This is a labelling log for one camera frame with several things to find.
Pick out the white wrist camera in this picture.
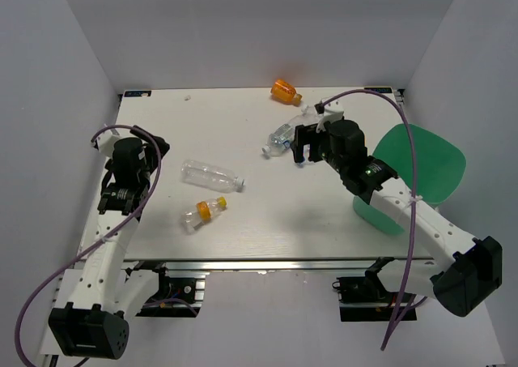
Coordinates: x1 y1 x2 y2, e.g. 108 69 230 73
91 130 121 158
314 100 344 133

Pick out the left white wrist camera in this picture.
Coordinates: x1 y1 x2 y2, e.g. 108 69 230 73
91 130 121 158

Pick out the green plastic bin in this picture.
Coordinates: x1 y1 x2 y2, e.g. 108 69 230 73
353 124 466 236

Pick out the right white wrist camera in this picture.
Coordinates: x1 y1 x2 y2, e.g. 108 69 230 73
314 100 344 133

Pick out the aluminium table frame rail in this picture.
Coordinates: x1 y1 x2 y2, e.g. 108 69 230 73
121 257 436 273

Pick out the purple cable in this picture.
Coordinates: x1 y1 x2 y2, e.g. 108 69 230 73
316 89 429 351
15 125 163 365

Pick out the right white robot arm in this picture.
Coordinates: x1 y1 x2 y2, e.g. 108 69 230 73
291 119 503 317

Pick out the clear bottle green blue label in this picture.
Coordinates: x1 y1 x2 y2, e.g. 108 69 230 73
261 115 307 158

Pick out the right blue table sticker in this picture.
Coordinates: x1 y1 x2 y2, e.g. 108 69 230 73
364 87 393 94

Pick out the small bottle yellow cap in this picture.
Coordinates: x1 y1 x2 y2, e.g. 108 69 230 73
181 196 227 233

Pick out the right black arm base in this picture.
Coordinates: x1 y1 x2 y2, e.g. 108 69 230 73
331 257 405 323

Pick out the orange plastic bottle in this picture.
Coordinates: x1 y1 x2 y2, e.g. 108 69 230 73
270 79 302 106

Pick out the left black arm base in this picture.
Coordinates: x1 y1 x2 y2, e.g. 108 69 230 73
124 262 206 318

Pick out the large clear plastic bottle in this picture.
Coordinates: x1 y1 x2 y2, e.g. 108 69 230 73
181 160 244 193

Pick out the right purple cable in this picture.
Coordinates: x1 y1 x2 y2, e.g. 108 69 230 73
316 89 429 351

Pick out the left blue table sticker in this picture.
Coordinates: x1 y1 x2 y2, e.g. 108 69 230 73
123 90 151 98

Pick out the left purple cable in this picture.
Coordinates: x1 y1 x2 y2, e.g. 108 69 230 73
15 125 163 365

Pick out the blue table sticker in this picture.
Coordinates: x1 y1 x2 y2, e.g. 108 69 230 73
123 90 151 98
364 87 393 94

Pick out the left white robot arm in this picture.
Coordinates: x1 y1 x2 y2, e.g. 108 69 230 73
48 125 171 360

